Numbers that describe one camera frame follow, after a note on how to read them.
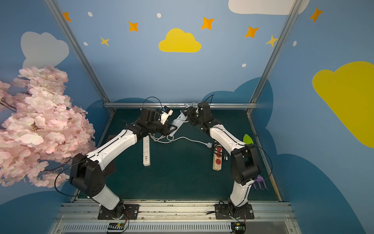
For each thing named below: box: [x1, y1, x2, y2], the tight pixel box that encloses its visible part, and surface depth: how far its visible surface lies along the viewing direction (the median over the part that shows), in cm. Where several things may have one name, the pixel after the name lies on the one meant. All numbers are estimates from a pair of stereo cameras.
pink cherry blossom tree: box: [0, 65, 96, 188], surface depth 49 cm
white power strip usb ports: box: [142, 135, 151, 167], surface depth 95 cm
